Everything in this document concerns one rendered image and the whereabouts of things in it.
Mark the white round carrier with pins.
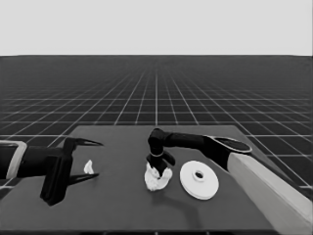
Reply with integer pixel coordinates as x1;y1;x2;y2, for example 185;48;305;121
144;162;173;192

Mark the small white T-shaped piece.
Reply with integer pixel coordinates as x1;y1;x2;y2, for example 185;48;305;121
83;159;96;175

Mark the large thick white disc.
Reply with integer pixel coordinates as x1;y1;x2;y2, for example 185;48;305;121
179;160;220;201

